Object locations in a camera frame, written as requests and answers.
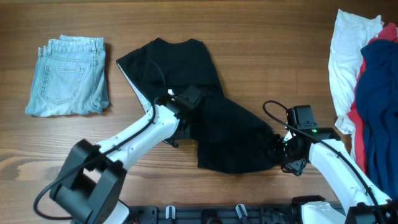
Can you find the navy blue garment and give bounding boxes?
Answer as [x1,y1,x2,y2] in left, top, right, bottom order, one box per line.
[355,40,397,201]

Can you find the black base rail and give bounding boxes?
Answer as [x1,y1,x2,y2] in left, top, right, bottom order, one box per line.
[125,204,299,224]

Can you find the right black cable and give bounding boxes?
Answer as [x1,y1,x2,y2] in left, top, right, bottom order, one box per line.
[262,100,387,224]

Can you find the white garment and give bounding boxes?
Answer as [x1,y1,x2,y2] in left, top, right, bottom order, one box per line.
[328,9,384,160]

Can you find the red garment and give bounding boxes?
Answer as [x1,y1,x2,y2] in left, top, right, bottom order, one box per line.
[348,22,397,174]

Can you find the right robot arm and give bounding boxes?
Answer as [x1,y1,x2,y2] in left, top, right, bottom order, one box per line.
[270,105,397,223]

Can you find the black shorts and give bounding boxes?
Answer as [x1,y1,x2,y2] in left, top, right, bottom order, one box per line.
[116,38,277,174]

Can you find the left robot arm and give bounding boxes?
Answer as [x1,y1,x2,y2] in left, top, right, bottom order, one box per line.
[50,86,203,224]

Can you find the folded light blue jeans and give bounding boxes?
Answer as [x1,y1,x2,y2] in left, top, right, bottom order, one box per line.
[25,35,109,117]

